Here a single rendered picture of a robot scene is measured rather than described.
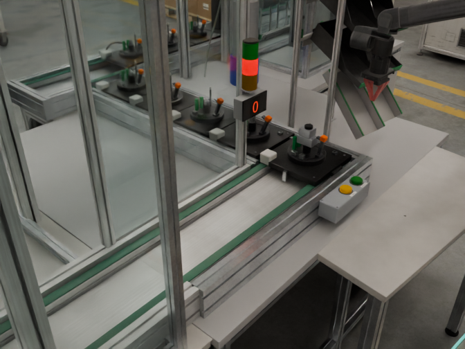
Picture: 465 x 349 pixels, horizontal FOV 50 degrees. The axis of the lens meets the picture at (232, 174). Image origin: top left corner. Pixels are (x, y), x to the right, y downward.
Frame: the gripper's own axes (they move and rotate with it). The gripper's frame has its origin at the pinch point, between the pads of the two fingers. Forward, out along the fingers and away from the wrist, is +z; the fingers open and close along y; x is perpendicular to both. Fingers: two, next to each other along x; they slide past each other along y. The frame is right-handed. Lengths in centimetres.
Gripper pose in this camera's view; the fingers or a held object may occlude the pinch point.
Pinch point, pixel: (372, 97)
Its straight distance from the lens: 166.9
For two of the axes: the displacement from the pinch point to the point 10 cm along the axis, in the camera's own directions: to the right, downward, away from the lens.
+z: -0.3, 8.3, 5.5
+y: -6.7, 3.9, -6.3
